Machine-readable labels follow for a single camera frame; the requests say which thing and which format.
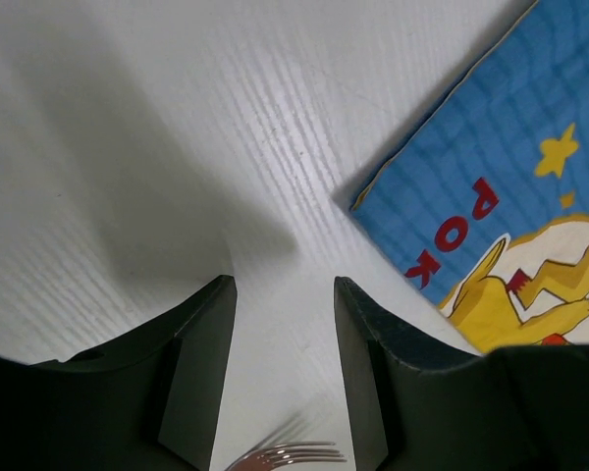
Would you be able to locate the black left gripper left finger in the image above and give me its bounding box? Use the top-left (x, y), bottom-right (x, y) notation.
top-left (0, 276), bottom-right (237, 470)

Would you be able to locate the blue Pikachu placemat cloth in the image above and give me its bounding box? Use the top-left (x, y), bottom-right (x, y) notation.
top-left (350, 1), bottom-right (589, 352)

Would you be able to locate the pink handled fork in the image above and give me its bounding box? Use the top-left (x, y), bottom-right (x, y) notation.
top-left (226, 442), bottom-right (347, 471)

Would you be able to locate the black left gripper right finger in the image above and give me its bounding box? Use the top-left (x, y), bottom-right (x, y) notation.
top-left (334, 277), bottom-right (589, 470)

